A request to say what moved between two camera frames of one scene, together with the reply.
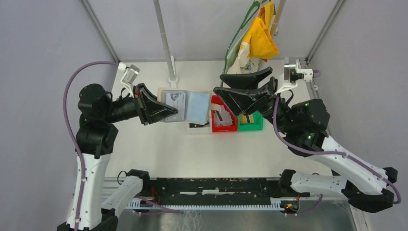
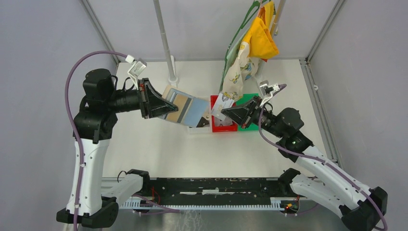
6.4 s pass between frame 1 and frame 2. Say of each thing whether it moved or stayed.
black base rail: stayed
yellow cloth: stayed
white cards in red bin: stayed
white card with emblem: moved
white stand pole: stayed
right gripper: moved
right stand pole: stayed
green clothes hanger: stayed
